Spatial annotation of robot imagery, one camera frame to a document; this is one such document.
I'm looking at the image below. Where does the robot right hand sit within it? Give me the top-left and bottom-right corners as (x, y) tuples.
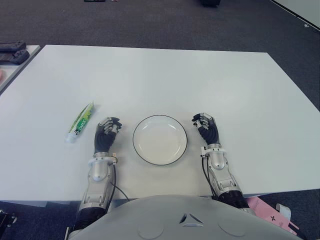
(191, 112), (222, 146)

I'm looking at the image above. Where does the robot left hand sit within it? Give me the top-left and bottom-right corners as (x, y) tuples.
(94, 116), (124, 154)

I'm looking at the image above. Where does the green white toothpaste tube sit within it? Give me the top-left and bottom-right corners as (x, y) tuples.
(65, 101), (95, 144)

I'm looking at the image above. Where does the white plate black rim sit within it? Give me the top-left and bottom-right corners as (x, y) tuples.
(132, 114), (188, 166)

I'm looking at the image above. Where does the pink cardboard box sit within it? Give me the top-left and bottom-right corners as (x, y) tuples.
(246, 196), (300, 236)

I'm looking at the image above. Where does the grey robot torso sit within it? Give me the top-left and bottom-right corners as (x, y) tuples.
(68, 194), (305, 240)

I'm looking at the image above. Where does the white paper tag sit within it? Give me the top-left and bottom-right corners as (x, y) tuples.
(275, 203), (292, 219)

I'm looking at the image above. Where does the white side table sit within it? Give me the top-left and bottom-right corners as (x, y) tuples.
(0, 44), (41, 96)

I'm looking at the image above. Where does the black game controller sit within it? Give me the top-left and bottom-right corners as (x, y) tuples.
(0, 40), (27, 53)
(0, 49), (30, 66)

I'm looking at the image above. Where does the white board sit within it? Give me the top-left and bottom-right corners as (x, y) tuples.
(269, 0), (320, 30)

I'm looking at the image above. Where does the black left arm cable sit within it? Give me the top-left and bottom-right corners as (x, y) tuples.
(109, 163), (131, 203)

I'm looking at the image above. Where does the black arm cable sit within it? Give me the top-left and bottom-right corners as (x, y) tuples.
(109, 163), (131, 203)
(201, 156), (218, 201)

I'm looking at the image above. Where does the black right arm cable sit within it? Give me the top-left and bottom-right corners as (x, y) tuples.
(201, 156), (218, 201)

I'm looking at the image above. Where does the black metal bracket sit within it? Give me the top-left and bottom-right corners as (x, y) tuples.
(0, 206), (18, 228)

